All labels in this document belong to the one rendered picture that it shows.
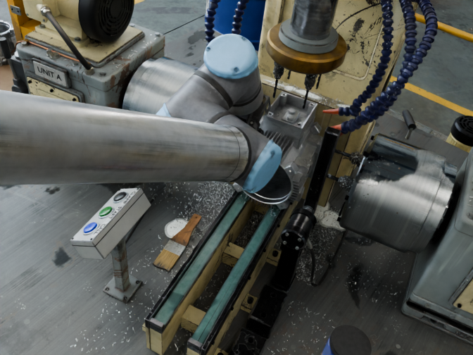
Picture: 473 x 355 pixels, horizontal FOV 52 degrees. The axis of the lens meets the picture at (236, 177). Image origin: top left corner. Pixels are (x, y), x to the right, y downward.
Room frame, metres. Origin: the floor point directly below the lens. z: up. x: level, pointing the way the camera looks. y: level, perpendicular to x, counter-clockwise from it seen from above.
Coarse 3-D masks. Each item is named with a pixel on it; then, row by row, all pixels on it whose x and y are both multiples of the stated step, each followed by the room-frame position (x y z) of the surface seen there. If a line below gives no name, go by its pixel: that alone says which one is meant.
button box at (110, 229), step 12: (132, 192) 0.70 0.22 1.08; (108, 204) 0.67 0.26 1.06; (120, 204) 0.66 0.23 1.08; (132, 204) 0.67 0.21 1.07; (144, 204) 0.69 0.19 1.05; (96, 216) 0.64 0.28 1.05; (108, 216) 0.63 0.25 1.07; (120, 216) 0.63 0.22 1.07; (132, 216) 0.65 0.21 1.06; (96, 228) 0.59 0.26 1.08; (108, 228) 0.59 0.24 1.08; (120, 228) 0.61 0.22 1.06; (72, 240) 0.57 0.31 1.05; (84, 240) 0.56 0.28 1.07; (96, 240) 0.56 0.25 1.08; (108, 240) 0.58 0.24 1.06; (120, 240) 0.59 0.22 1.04; (84, 252) 0.56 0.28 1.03; (96, 252) 0.55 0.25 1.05; (108, 252) 0.56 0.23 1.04
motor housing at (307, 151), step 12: (276, 132) 0.93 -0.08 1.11; (312, 132) 1.00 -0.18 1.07; (288, 144) 0.91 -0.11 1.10; (288, 156) 0.88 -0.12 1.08; (300, 156) 0.91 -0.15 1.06; (312, 156) 0.93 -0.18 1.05; (312, 168) 0.93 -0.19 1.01; (276, 180) 0.94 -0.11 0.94; (288, 180) 0.93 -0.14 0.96; (300, 180) 0.84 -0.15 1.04; (264, 192) 0.89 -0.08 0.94; (276, 192) 0.88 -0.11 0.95; (288, 192) 0.86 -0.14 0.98
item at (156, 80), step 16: (144, 64) 1.08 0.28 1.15; (160, 64) 1.07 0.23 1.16; (176, 64) 1.09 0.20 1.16; (144, 80) 1.02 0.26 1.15; (160, 80) 1.02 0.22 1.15; (176, 80) 1.02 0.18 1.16; (128, 96) 1.00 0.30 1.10; (144, 96) 0.98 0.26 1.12; (160, 96) 0.98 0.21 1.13; (144, 112) 0.96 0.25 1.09
